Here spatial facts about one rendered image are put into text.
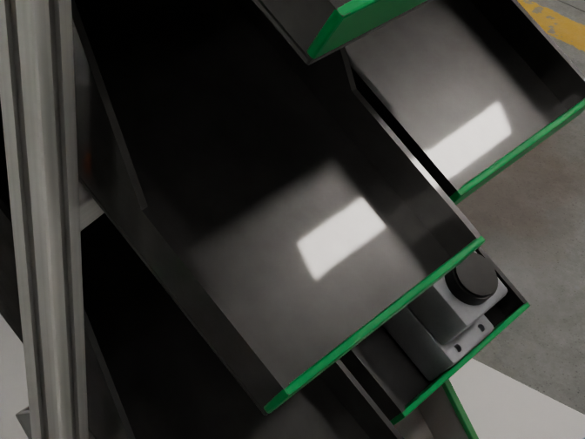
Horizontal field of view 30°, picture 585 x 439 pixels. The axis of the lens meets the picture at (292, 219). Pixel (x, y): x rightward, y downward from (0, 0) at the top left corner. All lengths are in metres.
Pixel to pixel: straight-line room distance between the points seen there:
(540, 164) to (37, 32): 2.61
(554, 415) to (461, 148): 0.60
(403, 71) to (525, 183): 2.30
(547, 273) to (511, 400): 1.50
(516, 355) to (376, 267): 1.93
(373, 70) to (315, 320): 0.16
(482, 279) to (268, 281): 0.20
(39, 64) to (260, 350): 0.13
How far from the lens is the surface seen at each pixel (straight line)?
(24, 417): 0.63
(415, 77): 0.57
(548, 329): 2.48
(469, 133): 0.57
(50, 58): 0.39
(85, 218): 0.45
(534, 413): 1.12
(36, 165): 0.41
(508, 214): 2.75
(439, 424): 0.82
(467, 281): 0.62
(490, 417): 1.10
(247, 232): 0.46
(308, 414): 0.61
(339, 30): 0.31
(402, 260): 0.49
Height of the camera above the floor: 1.68
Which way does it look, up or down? 40 degrees down
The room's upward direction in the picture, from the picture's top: 7 degrees clockwise
